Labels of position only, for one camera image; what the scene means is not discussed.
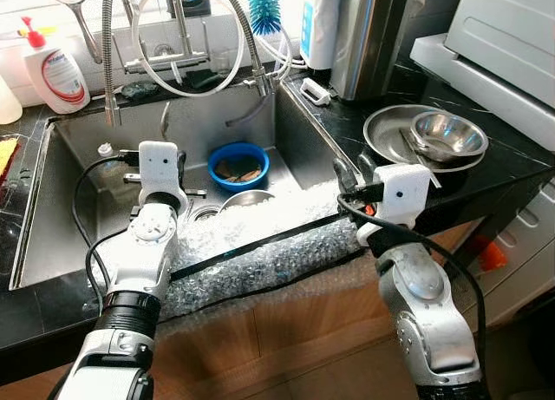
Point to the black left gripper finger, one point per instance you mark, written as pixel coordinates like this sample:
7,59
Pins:
182,166

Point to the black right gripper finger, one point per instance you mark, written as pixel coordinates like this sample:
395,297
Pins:
368,166
343,176

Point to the large steel plate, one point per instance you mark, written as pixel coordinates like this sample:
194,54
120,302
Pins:
386,135

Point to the shiny steel bowl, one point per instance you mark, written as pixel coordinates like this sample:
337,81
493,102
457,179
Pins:
451,135

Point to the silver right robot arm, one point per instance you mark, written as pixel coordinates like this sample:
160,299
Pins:
425,304

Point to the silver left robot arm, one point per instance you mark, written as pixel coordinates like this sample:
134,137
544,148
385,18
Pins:
143,252

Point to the blue round bowl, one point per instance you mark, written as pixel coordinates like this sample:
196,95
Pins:
217,170

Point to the stainless steel sink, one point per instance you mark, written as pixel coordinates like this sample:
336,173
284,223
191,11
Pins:
191,127

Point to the steel dish in sink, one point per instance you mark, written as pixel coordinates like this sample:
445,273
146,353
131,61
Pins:
247,199

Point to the black sponge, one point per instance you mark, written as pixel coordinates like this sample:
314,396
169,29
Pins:
139,91

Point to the small white plastic device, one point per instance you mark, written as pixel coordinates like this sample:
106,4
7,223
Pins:
315,91

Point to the clear bubble wrap sheet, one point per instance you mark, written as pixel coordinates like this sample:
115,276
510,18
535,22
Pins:
260,261

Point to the tall steel canister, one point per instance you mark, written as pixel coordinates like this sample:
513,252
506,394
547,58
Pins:
368,44

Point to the steel tap with crossbar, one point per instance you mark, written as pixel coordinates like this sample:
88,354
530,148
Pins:
182,36

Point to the steel spring pull-down faucet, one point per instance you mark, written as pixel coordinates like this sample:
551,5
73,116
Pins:
109,53

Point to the white bottle blue label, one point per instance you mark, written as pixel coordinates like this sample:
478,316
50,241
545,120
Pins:
316,31

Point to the small orange object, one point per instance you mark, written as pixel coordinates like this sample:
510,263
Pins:
491,255

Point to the white red pump soap bottle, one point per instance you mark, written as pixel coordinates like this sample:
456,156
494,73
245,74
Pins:
56,79

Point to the wooden base cabinet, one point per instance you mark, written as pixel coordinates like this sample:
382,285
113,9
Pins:
286,348

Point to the orange cloth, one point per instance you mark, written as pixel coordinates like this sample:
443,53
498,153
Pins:
7,157

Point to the blue bottle brush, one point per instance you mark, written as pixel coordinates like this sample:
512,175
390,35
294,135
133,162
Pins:
264,9

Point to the white drawer unit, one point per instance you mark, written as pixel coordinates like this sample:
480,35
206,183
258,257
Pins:
529,261

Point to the translucent white bottle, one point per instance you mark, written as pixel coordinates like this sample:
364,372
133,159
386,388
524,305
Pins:
7,101

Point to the white countertop appliance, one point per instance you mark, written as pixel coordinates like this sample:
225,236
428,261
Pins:
503,36

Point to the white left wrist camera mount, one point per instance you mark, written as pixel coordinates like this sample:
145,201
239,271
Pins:
158,170

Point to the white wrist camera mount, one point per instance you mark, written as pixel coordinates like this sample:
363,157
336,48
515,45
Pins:
403,192
158,170

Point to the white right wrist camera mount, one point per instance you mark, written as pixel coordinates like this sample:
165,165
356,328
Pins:
403,192

